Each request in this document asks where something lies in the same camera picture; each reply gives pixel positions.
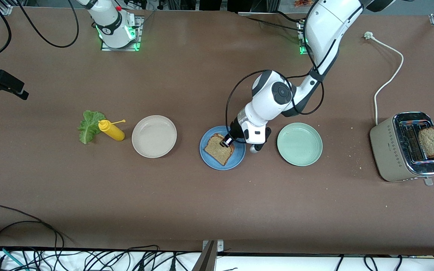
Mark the toasted brown bread slice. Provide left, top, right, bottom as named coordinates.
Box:
left=417, top=127, right=434, bottom=158
left=204, top=133, right=235, bottom=166

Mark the white toaster power cord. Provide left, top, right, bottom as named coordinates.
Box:
left=364, top=32, right=404, bottom=125

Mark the metal table edge bracket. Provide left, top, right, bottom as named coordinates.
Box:
left=202, top=240, right=224, bottom=271

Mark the yellow squeeze bottle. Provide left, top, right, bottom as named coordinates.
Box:
left=98, top=119, right=126, bottom=142

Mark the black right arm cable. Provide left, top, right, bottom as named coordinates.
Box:
left=17, top=0, right=80, bottom=48

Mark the green lettuce leaf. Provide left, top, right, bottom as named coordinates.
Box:
left=78, top=110, right=106, bottom=145

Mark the blue round plate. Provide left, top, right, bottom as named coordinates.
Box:
left=200, top=126, right=246, bottom=171

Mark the beige chrome toaster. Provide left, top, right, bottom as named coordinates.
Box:
left=370, top=111, right=434, bottom=187

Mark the teal cable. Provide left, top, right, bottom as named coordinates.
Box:
left=0, top=245, right=27, bottom=271

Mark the short black cable loop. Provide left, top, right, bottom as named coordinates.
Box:
left=0, top=221, right=59, bottom=251

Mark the long black cable loop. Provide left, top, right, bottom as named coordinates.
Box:
left=0, top=205, right=65, bottom=251

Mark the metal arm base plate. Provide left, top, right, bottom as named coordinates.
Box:
left=297, top=21, right=312, bottom=55
left=101, top=15, right=143, bottom=52

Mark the black arm base cable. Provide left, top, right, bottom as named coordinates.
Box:
left=245, top=11, right=306, bottom=33

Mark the beige round plate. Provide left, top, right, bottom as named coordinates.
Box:
left=131, top=115, right=177, bottom=158

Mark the pale green round plate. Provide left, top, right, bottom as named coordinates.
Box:
left=277, top=123, right=323, bottom=167

